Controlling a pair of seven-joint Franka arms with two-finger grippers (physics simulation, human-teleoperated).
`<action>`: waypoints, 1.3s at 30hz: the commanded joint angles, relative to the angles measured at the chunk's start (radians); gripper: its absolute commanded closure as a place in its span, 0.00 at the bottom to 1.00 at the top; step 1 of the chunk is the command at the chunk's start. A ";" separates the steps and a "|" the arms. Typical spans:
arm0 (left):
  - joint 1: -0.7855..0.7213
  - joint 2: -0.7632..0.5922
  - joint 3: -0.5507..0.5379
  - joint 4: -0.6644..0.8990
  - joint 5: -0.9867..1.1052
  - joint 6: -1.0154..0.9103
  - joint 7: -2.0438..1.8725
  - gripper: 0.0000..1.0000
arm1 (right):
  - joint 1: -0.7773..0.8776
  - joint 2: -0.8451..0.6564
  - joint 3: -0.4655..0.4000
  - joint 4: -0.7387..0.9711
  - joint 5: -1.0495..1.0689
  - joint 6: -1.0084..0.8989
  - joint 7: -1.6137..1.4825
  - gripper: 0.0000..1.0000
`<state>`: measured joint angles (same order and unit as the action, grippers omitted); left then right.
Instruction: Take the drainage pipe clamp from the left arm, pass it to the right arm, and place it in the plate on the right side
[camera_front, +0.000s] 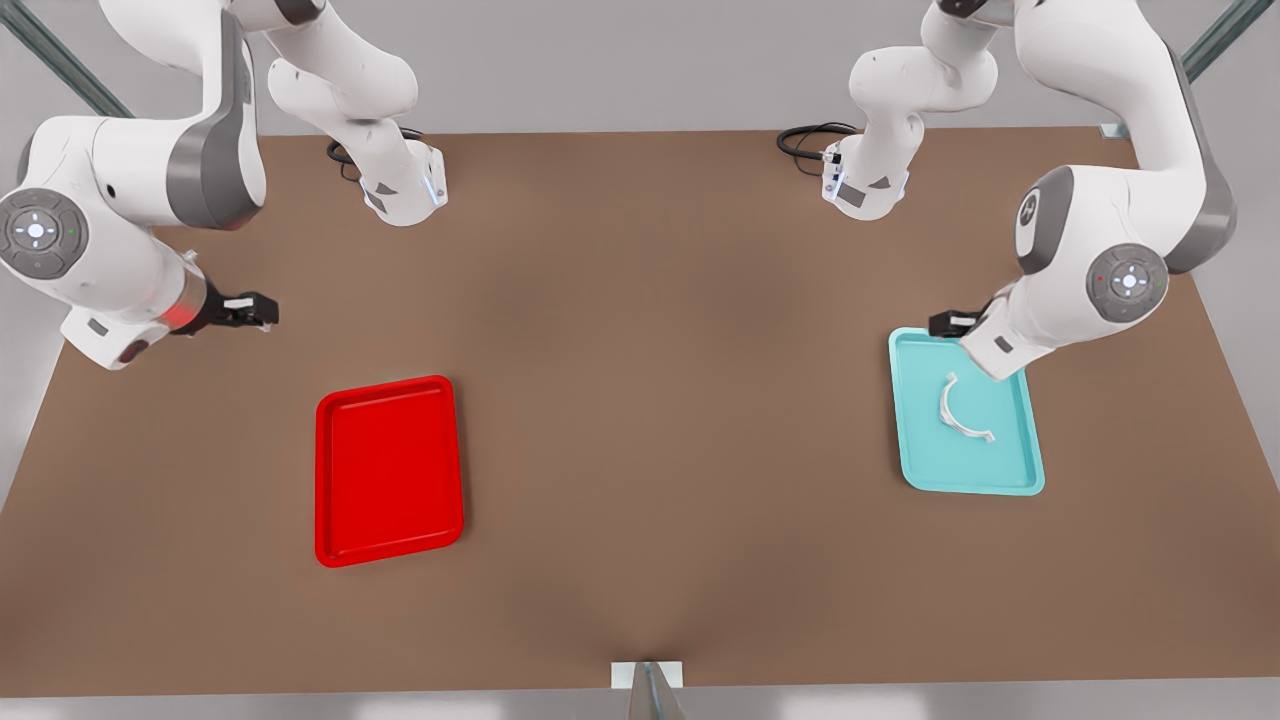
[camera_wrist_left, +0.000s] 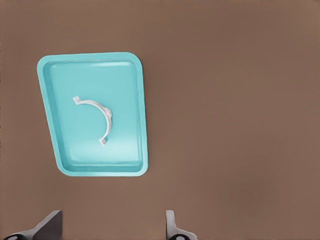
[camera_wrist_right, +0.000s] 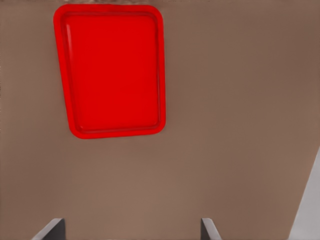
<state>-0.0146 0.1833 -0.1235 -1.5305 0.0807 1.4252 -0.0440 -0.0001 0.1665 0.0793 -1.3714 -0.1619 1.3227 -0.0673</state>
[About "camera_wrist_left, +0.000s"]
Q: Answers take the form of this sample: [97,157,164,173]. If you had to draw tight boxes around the white drainage pipe clamp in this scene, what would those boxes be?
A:
[72,95,113,147]

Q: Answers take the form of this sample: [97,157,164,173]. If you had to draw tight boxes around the turquoise rectangular tray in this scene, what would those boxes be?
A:
[36,51,149,178]

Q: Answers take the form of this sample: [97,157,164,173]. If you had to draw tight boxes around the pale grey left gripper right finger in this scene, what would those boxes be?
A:
[165,209,198,240]

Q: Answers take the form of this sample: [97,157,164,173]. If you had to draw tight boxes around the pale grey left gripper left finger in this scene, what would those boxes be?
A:
[0,209,63,240]

